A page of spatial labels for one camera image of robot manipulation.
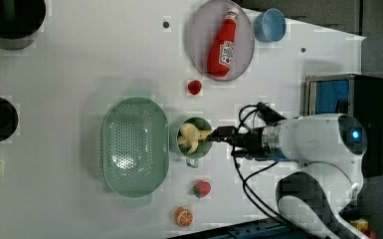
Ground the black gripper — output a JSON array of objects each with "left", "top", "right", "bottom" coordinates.
[{"left": 206, "top": 126, "right": 266, "bottom": 158}]

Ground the yellow banana toy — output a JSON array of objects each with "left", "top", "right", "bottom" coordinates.
[{"left": 177, "top": 122, "right": 213, "bottom": 154}]

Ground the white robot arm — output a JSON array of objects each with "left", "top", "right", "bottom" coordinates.
[{"left": 206, "top": 114, "right": 369, "bottom": 239}]

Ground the green mug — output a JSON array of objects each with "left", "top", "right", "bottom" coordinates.
[{"left": 170, "top": 116, "right": 212, "bottom": 168}]

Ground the red strawberry toy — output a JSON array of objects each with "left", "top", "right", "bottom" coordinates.
[{"left": 193, "top": 181, "right": 211, "bottom": 198}]

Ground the red ketchup bottle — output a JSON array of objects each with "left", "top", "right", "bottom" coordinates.
[{"left": 207, "top": 7, "right": 239, "bottom": 77}]

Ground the orange slice toy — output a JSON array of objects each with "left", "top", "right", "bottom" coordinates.
[{"left": 174, "top": 207, "right": 194, "bottom": 227}]

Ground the green perforated colander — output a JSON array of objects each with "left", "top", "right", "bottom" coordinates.
[{"left": 101, "top": 89, "right": 169, "bottom": 208}]

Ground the blue cup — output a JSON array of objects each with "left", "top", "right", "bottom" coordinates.
[{"left": 253, "top": 8, "right": 287, "bottom": 43}]

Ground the black steel toaster oven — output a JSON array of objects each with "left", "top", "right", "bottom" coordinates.
[{"left": 303, "top": 74, "right": 383, "bottom": 177}]

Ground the grey round plate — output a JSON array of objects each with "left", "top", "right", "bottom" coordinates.
[{"left": 187, "top": 0, "right": 255, "bottom": 82}]

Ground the yellow red emergency button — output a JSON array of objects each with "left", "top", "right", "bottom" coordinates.
[{"left": 350, "top": 218, "right": 377, "bottom": 239}]

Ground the black cylinder container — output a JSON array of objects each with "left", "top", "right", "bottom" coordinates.
[{"left": 0, "top": 0, "right": 47, "bottom": 50}]

